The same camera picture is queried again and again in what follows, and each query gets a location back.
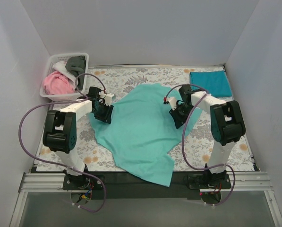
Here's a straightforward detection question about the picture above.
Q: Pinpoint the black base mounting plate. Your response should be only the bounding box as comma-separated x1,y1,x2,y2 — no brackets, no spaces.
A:
62,171,232,201

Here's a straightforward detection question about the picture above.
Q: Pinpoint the floral patterned table mat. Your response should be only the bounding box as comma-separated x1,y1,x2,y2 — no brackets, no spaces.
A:
36,66,254,172

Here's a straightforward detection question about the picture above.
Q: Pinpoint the dark grey t shirt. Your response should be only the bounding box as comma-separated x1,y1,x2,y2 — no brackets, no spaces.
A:
65,55,86,83

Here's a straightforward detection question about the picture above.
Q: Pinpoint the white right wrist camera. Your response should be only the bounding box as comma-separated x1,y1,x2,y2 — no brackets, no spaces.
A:
163,97,177,110

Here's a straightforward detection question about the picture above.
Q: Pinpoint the white t shirt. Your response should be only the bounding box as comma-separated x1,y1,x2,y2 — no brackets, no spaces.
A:
53,61,76,86

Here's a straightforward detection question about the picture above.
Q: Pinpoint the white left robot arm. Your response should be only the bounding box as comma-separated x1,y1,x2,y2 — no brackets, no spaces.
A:
43,87,114,189

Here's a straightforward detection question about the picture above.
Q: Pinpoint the folded teal t shirt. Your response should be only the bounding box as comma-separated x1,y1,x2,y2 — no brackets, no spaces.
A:
190,70,232,98

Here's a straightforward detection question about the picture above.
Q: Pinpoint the pink t shirt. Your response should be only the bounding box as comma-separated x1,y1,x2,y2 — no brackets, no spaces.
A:
43,71,75,95

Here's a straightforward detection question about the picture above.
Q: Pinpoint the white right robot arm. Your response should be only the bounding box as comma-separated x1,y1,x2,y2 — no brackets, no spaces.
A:
163,84,246,185

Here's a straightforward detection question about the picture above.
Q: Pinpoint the white plastic laundry basket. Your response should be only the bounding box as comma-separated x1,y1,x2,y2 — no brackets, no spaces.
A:
39,52,89,101

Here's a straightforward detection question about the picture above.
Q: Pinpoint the mint green t shirt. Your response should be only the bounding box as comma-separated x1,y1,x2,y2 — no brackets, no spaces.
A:
88,84,202,187

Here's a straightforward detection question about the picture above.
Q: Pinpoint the aluminium frame rail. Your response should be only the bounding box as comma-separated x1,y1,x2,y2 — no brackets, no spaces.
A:
18,173,68,192

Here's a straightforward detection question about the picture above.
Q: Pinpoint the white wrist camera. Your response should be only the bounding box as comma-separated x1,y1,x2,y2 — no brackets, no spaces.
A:
100,91,115,106
163,97,177,110

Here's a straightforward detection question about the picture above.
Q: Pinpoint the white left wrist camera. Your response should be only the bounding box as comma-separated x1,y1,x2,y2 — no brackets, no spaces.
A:
100,91,115,106

